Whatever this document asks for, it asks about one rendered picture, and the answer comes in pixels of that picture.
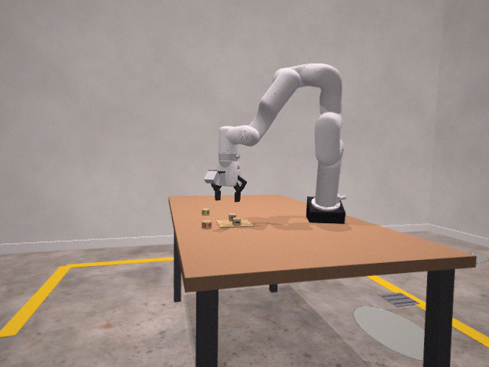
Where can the tan flat mat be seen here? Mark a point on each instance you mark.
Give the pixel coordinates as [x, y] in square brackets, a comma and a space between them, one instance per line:
[228, 224]

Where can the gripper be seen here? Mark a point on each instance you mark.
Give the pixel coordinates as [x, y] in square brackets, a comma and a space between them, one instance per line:
[231, 178]

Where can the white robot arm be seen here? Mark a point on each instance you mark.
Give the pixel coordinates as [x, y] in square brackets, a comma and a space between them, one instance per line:
[328, 145]

